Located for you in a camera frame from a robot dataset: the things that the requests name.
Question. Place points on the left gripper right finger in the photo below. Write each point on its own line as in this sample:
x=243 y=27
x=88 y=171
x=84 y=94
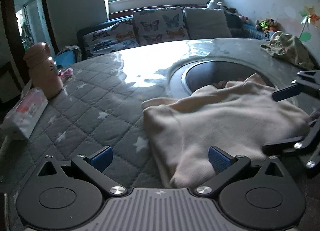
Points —
x=253 y=195

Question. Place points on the paper pinwheel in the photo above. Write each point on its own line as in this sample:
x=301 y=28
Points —
x=309 y=17

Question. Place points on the blue sofa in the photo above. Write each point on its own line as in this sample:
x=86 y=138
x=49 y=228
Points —
x=238 y=29

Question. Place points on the colourful plush toy pile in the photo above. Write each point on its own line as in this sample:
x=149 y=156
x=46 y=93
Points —
x=267 y=25

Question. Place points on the grey blanket on sofa arm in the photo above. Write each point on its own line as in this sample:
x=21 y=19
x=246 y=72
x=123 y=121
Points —
x=75 y=49

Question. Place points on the cream beige garment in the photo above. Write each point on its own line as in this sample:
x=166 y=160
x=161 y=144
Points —
x=238 y=119

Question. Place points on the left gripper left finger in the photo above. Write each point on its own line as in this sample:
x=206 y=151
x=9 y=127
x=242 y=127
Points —
x=64 y=195

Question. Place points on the small pink toy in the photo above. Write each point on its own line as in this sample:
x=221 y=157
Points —
x=67 y=73

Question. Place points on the pink tissue pack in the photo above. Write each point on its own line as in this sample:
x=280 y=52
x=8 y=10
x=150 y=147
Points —
x=21 y=120

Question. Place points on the white plush toy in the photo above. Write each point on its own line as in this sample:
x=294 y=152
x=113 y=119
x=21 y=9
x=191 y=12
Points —
x=211 y=4

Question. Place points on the plain grey cushion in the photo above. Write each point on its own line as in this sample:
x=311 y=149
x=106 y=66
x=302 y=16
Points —
x=204 y=23

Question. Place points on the left butterfly pillow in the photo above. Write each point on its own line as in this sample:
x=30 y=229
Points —
x=114 y=38

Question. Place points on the green floral garment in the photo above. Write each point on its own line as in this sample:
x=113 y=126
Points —
x=289 y=48

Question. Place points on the pink cartoon water bottle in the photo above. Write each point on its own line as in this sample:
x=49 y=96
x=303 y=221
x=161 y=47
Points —
x=42 y=69

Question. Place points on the upright butterfly pillow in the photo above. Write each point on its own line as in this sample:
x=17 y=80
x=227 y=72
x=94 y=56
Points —
x=160 y=25

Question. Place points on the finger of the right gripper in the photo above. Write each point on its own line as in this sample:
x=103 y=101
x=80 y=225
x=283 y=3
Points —
x=306 y=148
x=305 y=82

